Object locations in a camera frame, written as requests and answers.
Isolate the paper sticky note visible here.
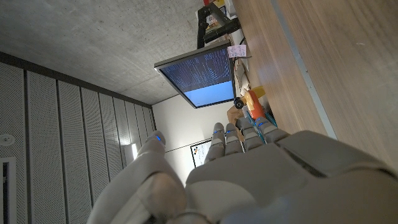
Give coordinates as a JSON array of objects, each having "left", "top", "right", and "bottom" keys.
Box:
[{"left": 227, "top": 44, "right": 248, "bottom": 59}]

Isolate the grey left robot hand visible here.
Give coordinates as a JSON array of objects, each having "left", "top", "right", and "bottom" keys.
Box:
[{"left": 86, "top": 116, "right": 398, "bottom": 224}]

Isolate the framed wall board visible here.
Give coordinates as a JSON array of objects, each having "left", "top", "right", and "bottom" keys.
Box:
[{"left": 190, "top": 139, "right": 213, "bottom": 168}]

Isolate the colourful toy airplane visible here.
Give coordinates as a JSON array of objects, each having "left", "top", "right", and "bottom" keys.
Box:
[{"left": 233, "top": 86, "right": 278, "bottom": 131}]

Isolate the large computer monitor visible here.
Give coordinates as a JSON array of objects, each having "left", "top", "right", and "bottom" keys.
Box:
[{"left": 154, "top": 40, "right": 236, "bottom": 109}]

